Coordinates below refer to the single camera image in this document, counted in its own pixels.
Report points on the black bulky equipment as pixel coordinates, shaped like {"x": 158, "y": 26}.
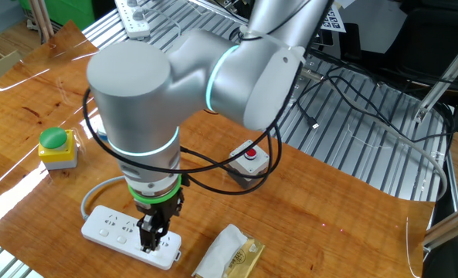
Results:
{"x": 437, "y": 46}

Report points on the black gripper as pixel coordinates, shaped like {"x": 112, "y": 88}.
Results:
{"x": 163, "y": 208}

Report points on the cardboard box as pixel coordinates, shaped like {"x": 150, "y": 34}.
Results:
{"x": 1, "y": 67}

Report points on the wood-grain table mat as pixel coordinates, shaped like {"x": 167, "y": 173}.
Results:
{"x": 290, "y": 216}

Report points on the white four-socket power strip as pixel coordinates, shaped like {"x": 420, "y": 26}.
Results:
{"x": 109, "y": 228}

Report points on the white power strip with plugs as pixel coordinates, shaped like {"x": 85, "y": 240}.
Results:
{"x": 136, "y": 25}

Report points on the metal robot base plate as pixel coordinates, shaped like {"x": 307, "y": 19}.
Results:
{"x": 302, "y": 90}

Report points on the aluminium frame bar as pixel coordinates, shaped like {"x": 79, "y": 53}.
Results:
{"x": 448, "y": 228}
{"x": 441, "y": 83}

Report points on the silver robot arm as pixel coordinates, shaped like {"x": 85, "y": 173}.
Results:
{"x": 136, "y": 96}

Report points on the wooden stick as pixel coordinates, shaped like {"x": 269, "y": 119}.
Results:
{"x": 47, "y": 19}
{"x": 35, "y": 19}

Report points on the green button yellow box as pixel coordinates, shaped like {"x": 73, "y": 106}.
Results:
{"x": 56, "y": 154}

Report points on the gold tissue pack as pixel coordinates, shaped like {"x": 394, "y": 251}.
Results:
{"x": 221, "y": 251}

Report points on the fiducial marker sheet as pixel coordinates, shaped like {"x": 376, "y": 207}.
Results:
{"x": 334, "y": 21}

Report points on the red button grey box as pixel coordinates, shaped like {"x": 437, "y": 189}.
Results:
{"x": 238, "y": 166}

